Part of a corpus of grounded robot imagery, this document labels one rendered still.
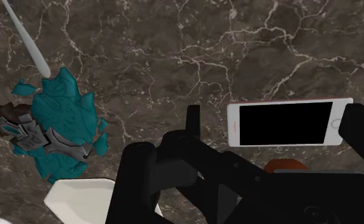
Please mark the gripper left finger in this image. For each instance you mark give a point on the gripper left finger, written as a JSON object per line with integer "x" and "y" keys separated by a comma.
{"x": 144, "y": 186}

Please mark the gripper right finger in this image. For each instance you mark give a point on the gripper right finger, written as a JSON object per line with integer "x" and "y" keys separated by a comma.
{"x": 363, "y": 133}

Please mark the white angular dish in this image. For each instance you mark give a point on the white angular dish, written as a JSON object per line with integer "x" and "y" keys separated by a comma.
{"x": 76, "y": 201}

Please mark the white phone with black screen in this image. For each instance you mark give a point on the white phone with black screen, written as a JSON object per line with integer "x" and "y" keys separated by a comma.
{"x": 284, "y": 124}

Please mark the orange-brown round object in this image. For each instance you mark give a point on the orange-brown round object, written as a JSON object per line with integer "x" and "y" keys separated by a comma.
{"x": 284, "y": 164}

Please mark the teal and grey figure toy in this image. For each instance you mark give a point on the teal and grey figure toy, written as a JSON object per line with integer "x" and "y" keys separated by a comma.
{"x": 64, "y": 108}

